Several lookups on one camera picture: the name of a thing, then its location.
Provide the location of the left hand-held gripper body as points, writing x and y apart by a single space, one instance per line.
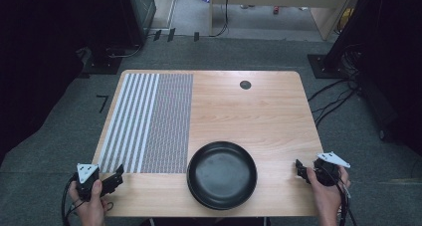
87 181

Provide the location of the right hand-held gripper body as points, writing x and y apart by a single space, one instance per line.
327 171

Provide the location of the person's right hand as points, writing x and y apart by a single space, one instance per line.
326 194

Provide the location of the person's left hand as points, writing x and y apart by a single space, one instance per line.
89 207

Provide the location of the grey white striped placemat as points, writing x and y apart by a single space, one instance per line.
149 123

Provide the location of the black round plate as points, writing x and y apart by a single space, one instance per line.
221 175

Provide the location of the round black table grommet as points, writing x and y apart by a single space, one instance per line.
245 85

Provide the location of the black stand base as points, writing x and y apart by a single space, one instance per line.
101 65
323 66

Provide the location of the dark curtain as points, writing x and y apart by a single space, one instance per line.
40 63
391 53

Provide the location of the yellow object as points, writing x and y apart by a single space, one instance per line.
345 20

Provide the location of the small red object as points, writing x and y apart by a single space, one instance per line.
276 10

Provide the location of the dark equipment cabinet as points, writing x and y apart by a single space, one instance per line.
141 10

